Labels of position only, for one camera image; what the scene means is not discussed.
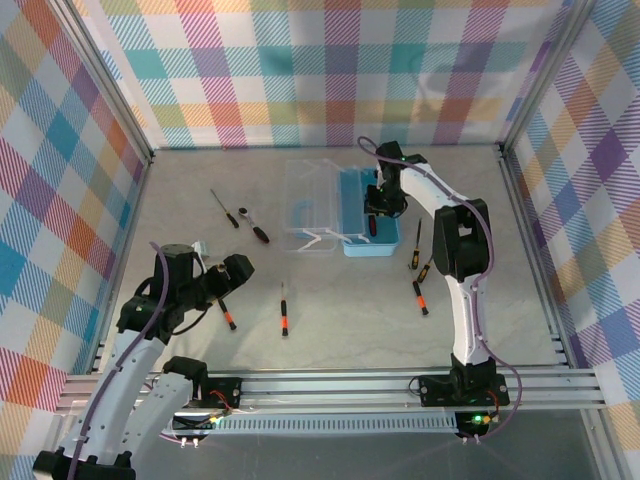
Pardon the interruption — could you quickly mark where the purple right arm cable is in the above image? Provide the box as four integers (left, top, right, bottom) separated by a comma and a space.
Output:
356, 135, 524, 444

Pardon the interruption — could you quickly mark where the long aluminium base rail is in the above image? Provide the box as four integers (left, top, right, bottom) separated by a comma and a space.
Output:
59, 368, 604, 416

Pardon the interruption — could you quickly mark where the grey metal base plate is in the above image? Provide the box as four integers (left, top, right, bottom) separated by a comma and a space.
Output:
44, 432, 616, 480

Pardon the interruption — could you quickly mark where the light blue plastic toolbox base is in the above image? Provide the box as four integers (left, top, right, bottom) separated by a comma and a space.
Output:
335, 167, 404, 259

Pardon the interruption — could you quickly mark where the aluminium corner post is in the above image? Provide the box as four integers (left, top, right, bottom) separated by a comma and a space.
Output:
49, 0, 154, 164
499, 0, 594, 151

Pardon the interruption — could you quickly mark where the aluminium side rail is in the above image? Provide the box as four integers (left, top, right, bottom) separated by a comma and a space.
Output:
87, 148, 156, 376
498, 143, 574, 374

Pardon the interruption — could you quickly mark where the grey slotted cable duct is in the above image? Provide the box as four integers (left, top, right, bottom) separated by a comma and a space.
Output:
77, 415, 464, 437

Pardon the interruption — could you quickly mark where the thin screwdriver yellow-black handle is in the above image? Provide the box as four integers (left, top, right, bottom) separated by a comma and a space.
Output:
209, 188, 240, 230

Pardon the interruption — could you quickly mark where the orange black precision screwdriver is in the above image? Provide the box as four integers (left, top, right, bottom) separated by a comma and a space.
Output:
279, 280, 290, 339
407, 267, 430, 317
217, 297, 238, 332

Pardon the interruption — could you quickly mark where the transparent toolbox lid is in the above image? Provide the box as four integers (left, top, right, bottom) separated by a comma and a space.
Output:
282, 158, 346, 256

